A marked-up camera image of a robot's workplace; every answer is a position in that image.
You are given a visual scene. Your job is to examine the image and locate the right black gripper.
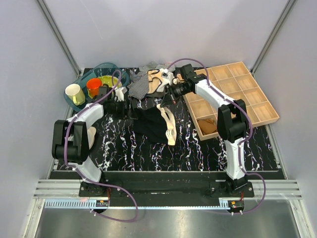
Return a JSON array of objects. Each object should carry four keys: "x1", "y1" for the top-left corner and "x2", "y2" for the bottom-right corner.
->
[{"x1": 160, "y1": 83, "x2": 191, "y2": 109}]

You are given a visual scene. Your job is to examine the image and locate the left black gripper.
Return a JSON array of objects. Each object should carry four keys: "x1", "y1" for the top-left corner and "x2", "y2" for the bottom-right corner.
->
[{"x1": 107, "y1": 98, "x2": 137, "y2": 120}]

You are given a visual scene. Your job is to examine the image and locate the black underwear beige waistband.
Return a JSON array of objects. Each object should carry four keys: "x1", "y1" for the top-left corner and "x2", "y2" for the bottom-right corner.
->
[{"x1": 133, "y1": 104, "x2": 177, "y2": 146}]

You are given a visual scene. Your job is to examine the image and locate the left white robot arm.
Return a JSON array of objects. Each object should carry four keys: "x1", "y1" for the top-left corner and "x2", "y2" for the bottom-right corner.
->
[{"x1": 52, "y1": 87, "x2": 129, "y2": 196}]

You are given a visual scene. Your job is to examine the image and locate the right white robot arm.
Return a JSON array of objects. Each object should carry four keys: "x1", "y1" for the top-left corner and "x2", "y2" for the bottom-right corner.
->
[{"x1": 161, "y1": 64, "x2": 253, "y2": 197}]

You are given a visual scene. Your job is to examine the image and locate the beige white underwear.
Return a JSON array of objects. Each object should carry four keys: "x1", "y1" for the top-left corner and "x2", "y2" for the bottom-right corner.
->
[{"x1": 148, "y1": 68, "x2": 173, "y2": 94}]

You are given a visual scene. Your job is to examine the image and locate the rolled tan underwear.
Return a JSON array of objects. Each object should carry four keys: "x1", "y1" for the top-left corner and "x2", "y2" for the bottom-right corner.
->
[{"x1": 198, "y1": 119, "x2": 217, "y2": 135}]

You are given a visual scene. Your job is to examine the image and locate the striped grey garment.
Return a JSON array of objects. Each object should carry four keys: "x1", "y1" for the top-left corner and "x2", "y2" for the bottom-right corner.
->
[{"x1": 128, "y1": 61, "x2": 175, "y2": 100}]

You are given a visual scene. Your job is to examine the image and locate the green dotted plate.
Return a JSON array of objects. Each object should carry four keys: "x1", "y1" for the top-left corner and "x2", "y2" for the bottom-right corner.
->
[{"x1": 98, "y1": 75, "x2": 118, "y2": 89}]

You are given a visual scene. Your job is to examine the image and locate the orange mug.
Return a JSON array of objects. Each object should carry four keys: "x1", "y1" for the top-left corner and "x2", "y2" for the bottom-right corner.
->
[{"x1": 86, "y1": 78, "x2": 101, "y2": 98}]

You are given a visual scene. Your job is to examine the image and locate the pale yellow mug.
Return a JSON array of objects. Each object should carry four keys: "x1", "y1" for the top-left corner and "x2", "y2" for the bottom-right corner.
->
[{"x1": 65, "y1": 84, "x2": 86, "y2": 106}]

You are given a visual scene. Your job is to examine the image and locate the wooden compartment tray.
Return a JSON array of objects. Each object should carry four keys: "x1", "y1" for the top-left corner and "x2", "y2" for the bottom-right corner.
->
[{"x1": 184, "y1": 62, "x2": 279, "y2": 140}]

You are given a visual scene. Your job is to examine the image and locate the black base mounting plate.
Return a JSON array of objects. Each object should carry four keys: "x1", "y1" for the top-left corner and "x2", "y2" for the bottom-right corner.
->
[{"x1": 79, "y1": 172, "x2": 255, "y2": 207}]

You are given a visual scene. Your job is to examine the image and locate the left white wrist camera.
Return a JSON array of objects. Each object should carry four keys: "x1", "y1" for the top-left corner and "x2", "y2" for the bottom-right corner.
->
[{"x1": 114, "y1": 87, "x2": 128, "y2": 102}]

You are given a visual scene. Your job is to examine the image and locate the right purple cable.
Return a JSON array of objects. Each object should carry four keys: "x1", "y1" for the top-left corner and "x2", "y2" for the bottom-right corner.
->
[{"x1": 167, "y1": 58, "x2": 266, "y2": 215}]

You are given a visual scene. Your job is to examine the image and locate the purple cable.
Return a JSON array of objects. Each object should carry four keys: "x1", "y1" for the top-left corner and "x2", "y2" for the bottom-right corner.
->
[
  {"x1": 167, "y1": 58, "x2": 266, "y2": 215},
  {"x1": 63, "y1": 69, "x2": 139, "y2": 222}
]

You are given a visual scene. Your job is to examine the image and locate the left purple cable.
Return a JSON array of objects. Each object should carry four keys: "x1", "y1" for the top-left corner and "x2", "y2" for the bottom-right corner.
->
[{"x1": 63, "y1": 69, "x2": 139, "y2": 222}]

